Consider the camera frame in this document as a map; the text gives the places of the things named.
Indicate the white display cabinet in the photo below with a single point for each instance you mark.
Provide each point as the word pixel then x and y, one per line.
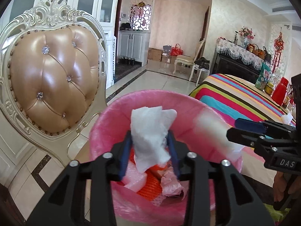
pixel 94 4

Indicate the white patterned floor appliance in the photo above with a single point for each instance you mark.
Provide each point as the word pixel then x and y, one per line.
pixel 111 61

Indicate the grey gift bag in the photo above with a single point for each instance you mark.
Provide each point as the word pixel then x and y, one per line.
pixel 167 50

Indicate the white carved screen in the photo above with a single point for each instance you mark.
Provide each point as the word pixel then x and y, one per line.
pixel 142 9

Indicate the vase with pink flowers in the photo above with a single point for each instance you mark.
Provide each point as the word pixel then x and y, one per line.
pixel 247 35

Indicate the white bubble foam sheet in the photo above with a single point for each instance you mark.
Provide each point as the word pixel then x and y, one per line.
pixel 134 176

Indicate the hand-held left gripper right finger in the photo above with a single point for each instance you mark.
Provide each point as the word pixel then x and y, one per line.
pixel 174 153

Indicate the dark clothing pile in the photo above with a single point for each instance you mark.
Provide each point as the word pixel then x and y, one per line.
pixel 202 62

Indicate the row of dark shoes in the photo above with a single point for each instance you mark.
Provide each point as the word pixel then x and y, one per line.
pixel 127 61

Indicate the striped colourful tablecloth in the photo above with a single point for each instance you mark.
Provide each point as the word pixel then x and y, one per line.
pixel 223 94

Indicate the white shoe cabinet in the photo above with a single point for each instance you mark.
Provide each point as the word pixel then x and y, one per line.
pixel 134 48

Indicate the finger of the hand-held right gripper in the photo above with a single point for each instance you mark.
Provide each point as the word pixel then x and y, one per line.
pixel 244 137
pixel 249 124

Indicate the dark patterned rug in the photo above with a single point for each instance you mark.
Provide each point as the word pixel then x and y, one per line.
pixel 124 70

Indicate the white tissue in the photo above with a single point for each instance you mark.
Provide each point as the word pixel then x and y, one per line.
pixel 148 134

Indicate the white cushioned chair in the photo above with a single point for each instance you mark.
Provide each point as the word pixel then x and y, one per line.
pixel 185 58

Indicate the white foam block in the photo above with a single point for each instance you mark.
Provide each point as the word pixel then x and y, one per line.
pixel 216 136

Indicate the cream tufted leather chair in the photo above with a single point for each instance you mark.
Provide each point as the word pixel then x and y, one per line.
pixel 54 80

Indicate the dark handbag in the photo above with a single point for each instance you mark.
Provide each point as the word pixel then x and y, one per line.
pixel 267 55

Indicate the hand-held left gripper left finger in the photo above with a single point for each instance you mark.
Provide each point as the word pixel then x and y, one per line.
pixel 124 155

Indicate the black piano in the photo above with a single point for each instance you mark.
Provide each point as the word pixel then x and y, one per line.
pixel 235 68

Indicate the yellow lid jar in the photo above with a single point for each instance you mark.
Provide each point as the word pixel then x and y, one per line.
pixel 269 89

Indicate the person's right hand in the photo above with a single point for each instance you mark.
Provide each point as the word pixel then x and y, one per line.
pixel 279 186

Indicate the red gift bag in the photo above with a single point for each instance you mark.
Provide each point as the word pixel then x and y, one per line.
pixel 176 50

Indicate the teal snack bag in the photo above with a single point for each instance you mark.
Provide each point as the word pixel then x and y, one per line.
pixel 263 77

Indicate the cardboard box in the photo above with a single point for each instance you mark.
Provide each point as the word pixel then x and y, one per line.
pixel 155 54

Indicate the red thermos jug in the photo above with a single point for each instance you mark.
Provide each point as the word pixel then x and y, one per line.
pixel 281 90

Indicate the pink lined trash bin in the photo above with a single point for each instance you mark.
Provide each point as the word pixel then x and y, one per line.
pixel 112 122

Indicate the red knot ornament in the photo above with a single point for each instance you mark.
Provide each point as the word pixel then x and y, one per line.
pixel 278 44

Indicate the pink printed wrapper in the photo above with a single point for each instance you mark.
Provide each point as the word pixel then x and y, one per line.
pixel 172 181

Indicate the notched white foam piece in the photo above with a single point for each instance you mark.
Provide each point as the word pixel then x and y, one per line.
pixel 287 119

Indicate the orange foam net sleeve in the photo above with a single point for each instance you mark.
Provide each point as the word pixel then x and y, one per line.
pixel 132 156
pixel 150 188

